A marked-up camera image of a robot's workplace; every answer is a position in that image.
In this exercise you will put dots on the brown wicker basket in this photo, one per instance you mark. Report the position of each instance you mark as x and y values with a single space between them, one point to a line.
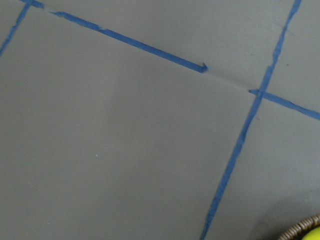
301 229

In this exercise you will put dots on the yellow star fruit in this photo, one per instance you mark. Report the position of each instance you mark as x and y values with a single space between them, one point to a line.
314 234

